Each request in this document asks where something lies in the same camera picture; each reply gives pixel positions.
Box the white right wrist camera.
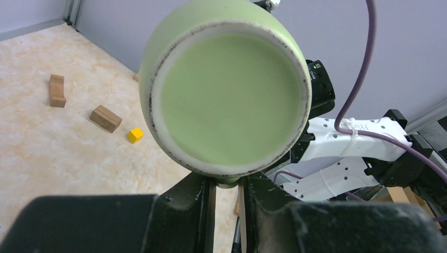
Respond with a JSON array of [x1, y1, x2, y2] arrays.
[[251, 0, 280, 13]]

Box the orange-brown wooden block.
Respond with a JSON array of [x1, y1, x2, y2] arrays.
[[369, 187, 435, 218]]

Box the curved brown wooden block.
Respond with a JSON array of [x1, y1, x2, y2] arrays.
[[49, 74, 66, 108]]

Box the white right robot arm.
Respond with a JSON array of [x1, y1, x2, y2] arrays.
[[282, 109, 433, 202]]

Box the brown rectangular wooden block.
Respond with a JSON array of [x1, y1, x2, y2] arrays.
[[90, 105, 122, 133]]

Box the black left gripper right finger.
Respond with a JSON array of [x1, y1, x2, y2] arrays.
[[242, 173, 446, 252]]

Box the light green mug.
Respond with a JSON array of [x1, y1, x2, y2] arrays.
[[139, 1, 312, 178]]

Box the small yellow cube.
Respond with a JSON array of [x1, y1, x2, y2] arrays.
[[127, 128, 144, 144]]

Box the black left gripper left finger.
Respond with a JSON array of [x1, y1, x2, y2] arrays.
[[1, 173, 216, 252]]

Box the light wooden block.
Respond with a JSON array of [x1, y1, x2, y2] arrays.
[[132, 72, 139, 82]]

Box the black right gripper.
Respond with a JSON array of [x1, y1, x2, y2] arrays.
[[306, 60, 335, 119]]

